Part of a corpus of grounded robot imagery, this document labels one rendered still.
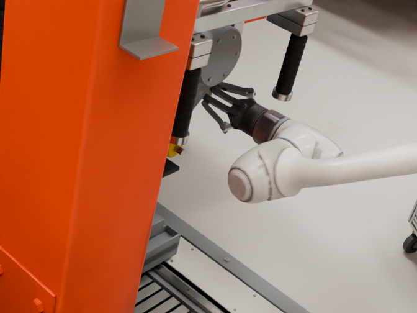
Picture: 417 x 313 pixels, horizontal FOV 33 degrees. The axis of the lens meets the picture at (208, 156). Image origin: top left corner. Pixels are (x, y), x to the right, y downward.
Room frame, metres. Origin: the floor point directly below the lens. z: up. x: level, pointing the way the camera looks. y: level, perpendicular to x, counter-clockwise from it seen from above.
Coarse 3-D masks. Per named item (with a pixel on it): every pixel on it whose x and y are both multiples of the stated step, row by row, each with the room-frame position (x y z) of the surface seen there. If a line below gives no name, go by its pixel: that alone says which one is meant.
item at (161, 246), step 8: (160, 232) 1.60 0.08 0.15; (168, 232) 1.62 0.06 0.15; (176, 232) 1.60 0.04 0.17; (152, 240) 1.56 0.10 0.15; (160, 240) 1.57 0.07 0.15; (168, 240) 1.55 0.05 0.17; (176, 240) 1.58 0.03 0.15; (152, 248) 1.50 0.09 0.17; (160, 248) 1.53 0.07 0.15; (168, 248) 1.56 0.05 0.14; (176, 248) 1.59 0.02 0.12; (152, 256) 1.50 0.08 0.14; (160, 256) 1.54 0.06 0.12; (168, 256) 1.57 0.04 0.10; (144, 264) 1.48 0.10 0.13; (152, 264) 1.51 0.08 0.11; (144, 272) 1.49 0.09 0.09
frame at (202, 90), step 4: (232, 0) 1.62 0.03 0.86; (236, 0) 1.58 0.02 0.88; (232, 24) 1.57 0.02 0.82; (236, 24) 1.58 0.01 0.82; (240, 24) 1.59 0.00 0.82; (236, 28) 1.58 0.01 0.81; (240, 28) 1.59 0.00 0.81; (240, 32) 1.60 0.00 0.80; (200, 84) 1.51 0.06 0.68; (200, 88) 1.51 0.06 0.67; (204, 88) 1.52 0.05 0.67; (208, 88) 1.53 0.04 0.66; (200, 92) 1.52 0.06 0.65; (204, 92) 1.52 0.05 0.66; (196, 96) 1.50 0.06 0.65; (200, 96) 1.51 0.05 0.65; (196, 100) 1.50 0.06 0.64; (200, 100) 1.52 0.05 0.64; (196, 104) 1.51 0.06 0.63
